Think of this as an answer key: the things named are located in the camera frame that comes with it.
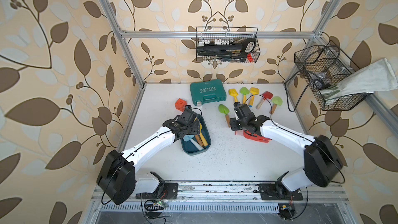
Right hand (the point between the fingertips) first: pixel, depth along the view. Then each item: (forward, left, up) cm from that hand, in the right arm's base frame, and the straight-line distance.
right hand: (233, 122), depth 89 cm
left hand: (-4, +22, +4) cm, 23 cm away
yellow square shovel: (-7, +18, -8) cm, 21 cm away
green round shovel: (+13, +3, -6) cm, 15 cm away
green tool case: (+27, +14, -3) cm, 31 cm away
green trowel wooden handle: (+22, -35, -8) cm, 42 cm away
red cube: (+17, +33, -3) cm, 37 cm away
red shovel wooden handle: (+26, -30, -8) cm, 40 cm away
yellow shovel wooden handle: (+31, -22, -8) cm, 38 cm away
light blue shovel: (-5, +26, -7) cm, 28 cm away
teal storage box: (-12, +27, -7) cm, 30 cm away
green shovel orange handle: (+31, -14, -8) cm, 34 cm away
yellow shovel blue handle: (+29, -5, -7) cm, 30 cm away
